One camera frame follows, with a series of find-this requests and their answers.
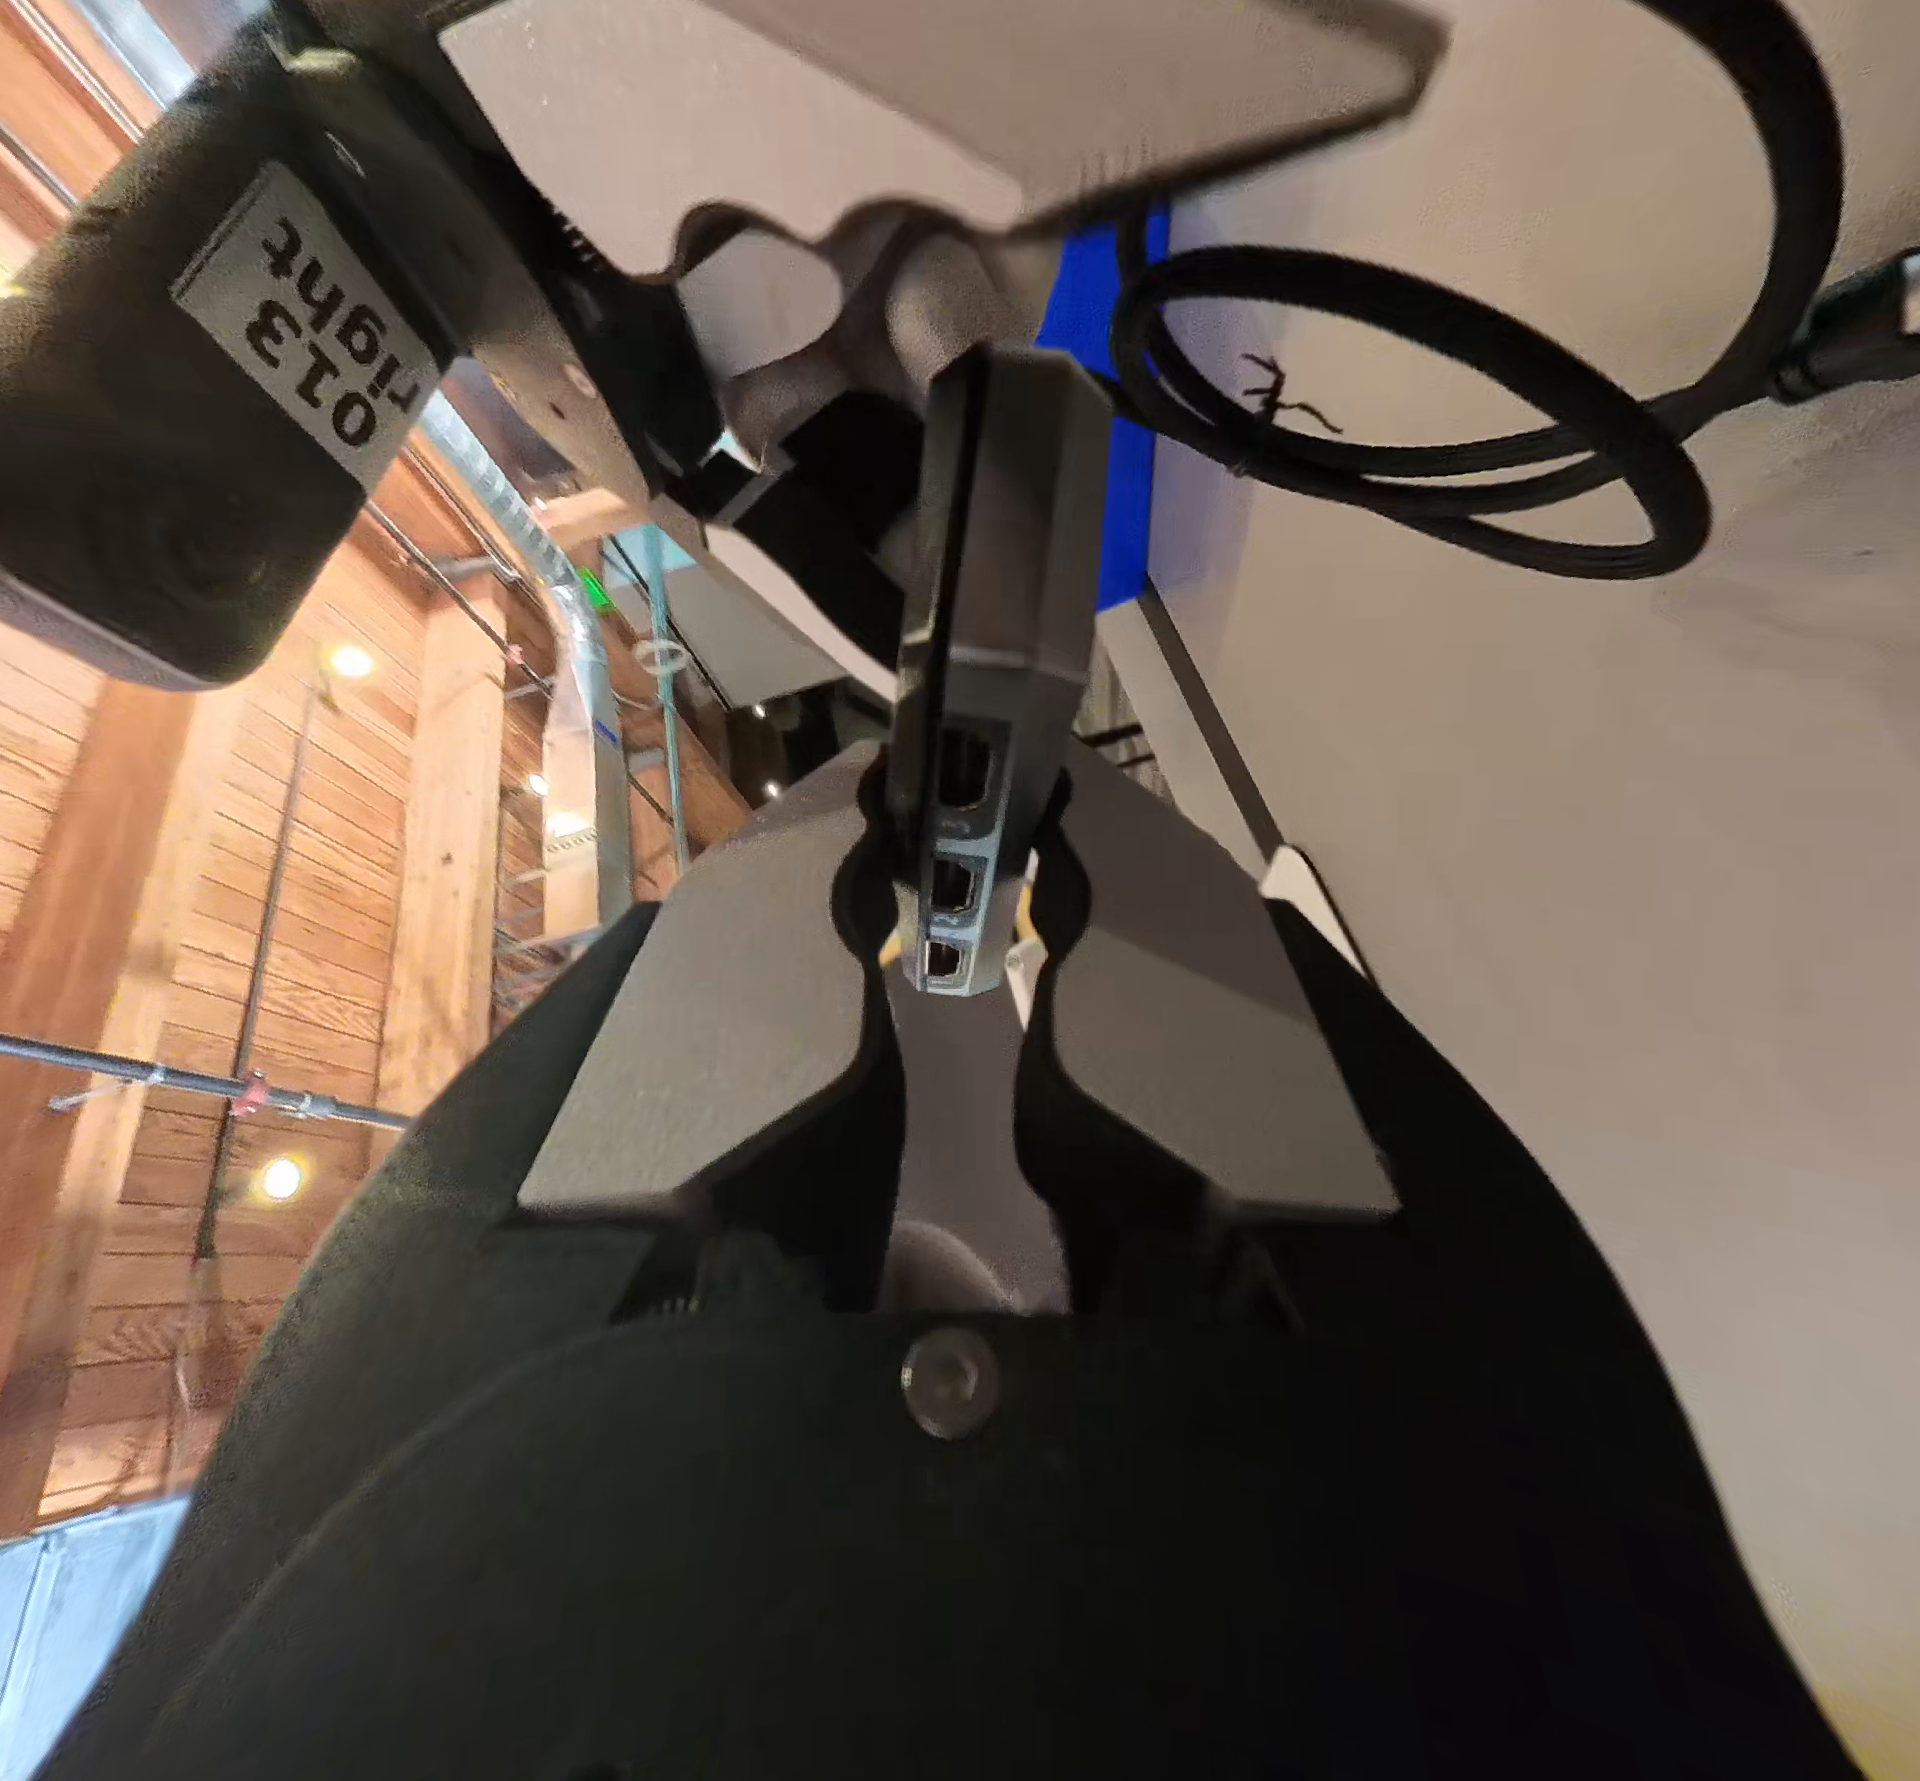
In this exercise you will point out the blue plastic bin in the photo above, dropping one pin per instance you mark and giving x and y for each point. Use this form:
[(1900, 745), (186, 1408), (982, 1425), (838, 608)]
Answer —
[(1124, 536)]

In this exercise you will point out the thin metal rod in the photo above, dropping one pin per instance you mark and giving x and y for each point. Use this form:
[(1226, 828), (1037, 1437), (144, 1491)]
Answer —
[(151, 1069)]

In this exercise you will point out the black hdmi switch box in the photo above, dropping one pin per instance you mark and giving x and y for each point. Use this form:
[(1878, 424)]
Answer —
[(998, 536)]

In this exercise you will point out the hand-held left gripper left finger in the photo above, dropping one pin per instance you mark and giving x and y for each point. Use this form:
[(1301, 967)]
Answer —
[(707, 1046)]

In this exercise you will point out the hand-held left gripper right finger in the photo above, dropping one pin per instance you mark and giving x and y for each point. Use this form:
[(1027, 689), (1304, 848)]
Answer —
[(1201, 1046)]

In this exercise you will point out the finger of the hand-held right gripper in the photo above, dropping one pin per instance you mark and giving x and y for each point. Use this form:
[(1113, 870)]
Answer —
[(1051, 10), (676, 115)]

